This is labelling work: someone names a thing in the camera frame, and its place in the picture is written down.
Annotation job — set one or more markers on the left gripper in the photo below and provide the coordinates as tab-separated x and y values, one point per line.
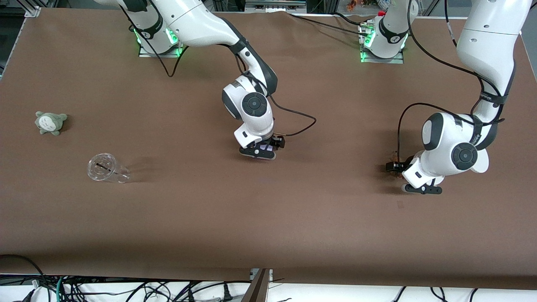
394	167

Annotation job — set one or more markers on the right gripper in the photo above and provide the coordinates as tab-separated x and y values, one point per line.
278	141

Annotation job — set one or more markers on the brown lion statue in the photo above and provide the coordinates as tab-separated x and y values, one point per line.
397	175

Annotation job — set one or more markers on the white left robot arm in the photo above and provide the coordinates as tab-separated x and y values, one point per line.
486	42

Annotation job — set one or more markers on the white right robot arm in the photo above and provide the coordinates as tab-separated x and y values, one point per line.
197	21

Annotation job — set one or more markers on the brown table beam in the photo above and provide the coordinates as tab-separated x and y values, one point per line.
256	289

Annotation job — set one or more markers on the small orange background figure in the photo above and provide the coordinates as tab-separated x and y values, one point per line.
351	5

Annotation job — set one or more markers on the clear plastic cup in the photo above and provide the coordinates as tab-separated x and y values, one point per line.
102	167

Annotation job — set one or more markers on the grey-green plush toy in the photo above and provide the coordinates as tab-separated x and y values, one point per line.
49	124

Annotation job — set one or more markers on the aluminium corner profile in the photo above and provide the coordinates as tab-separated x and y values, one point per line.
32	11

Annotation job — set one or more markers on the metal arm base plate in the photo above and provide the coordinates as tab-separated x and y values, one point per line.
144	53
398	61

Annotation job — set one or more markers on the small metal bracket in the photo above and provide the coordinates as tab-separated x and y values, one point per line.
271	274

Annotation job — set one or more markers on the aluminium frame bar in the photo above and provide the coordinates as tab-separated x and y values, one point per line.
275	5

